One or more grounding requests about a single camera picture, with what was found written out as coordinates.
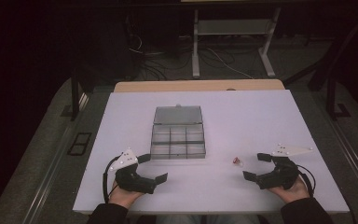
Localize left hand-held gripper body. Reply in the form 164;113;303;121
108;147;157;195

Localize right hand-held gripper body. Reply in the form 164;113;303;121
255;143;313;190

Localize person's left hand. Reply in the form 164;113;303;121
108;180;145;210

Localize person's right hand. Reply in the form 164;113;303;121
268;177;310;205

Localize clear plastic compartment box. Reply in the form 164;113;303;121
149;104;207;161

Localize white table board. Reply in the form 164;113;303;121
72;89;351;216

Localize black metal stand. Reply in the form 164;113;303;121
61;66;90;122
325;76;352;121

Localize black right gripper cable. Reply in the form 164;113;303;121
296;163;317;198

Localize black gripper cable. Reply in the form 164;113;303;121
102;154;121;204
296;163;317;198

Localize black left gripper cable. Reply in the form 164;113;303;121
102;154;121;204

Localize black rectangular floor frame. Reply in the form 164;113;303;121
66;132;93;157

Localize black floor cables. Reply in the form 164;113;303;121
125;18;197;82

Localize white floor cable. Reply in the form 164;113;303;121
213;47;255;80

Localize white metal stand frame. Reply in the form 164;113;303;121
191;7;282;79

